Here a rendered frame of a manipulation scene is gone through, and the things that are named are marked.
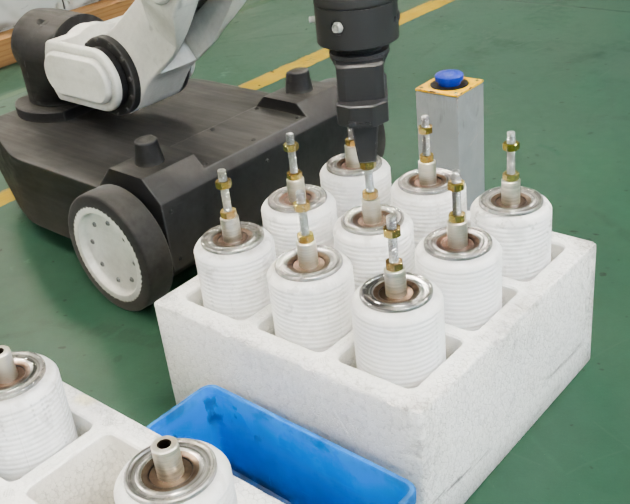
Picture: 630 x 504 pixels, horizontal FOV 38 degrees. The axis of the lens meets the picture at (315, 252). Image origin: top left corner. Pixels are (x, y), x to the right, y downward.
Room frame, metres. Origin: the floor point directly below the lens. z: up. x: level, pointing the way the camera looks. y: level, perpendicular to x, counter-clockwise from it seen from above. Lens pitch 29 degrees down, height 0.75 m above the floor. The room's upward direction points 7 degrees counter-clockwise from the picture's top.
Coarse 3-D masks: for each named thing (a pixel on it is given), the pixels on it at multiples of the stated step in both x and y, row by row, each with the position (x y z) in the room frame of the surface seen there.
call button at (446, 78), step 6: (438, 72) 1.23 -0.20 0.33; (444, 72) 1.23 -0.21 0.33; (450, 72) 1.23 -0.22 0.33; (456, 72) 1.22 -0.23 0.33; (462, 72) 1.22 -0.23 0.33; (438, 78) 1.21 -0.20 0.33; (444, 78) 1.21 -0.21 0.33; (450, 78) 1.20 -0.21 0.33; (456, 78) 1.20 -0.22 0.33; (462, 78) 1.21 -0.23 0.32; (438, 84) 1.22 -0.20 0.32; (444, 84) 1.21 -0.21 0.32; (450, 84) 1.21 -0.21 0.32; (456, 84) 1.21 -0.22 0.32
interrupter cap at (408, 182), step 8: (440, 168) 1.07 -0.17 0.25; (400, 176) 1.06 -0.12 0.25; (408, 176) 1.06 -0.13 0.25; (416, 176) 1.06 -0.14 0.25; (440, 176) 1.05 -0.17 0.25; (448, 176) 1.05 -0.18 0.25; (400, 184) 1.04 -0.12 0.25; (408, 184) 1.04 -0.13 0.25; (416, 184) 1.04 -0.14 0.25; (440, 184) 1.03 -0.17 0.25; (408, 192) 1.02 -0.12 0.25; (416, 192) 1.01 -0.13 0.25; (424, 192) 1.01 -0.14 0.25; (432, 192) 1.01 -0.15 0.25; (440, 192) 1.01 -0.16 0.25
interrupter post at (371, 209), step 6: (378, 198) 0.96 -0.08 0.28; (366, 204) 0.95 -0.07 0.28; (372, 204) 0.95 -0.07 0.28; (378, 204) 0.95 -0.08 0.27; (366, 210) 0.95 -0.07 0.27; (372, 210) 0.95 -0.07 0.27; (378, 210) 0.95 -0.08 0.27; (366, 216) 0.95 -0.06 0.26; (372, 216) 0.95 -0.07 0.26; (378, 216) 0.95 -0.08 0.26; (366, 222) 0.95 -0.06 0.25; (372, 222) 0.95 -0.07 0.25; (378, 222) 0.95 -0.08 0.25
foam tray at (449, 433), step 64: (576, 256) 0.94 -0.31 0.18; (192, 320) 0.90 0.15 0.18; (256, 320) 0.88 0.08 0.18; (512, 320) 0.82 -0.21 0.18; (576, 320) 0.93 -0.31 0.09; (192, 384) 0.92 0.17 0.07; (256, 384) 0.84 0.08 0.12; (320, 384) 0.77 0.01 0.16; (384, 384) 0.74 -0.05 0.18; (448, 384) 0.73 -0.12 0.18; (512, 384) 0.82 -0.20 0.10; (384, 448) 0.72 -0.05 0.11; (448, 448) 0.72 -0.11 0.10
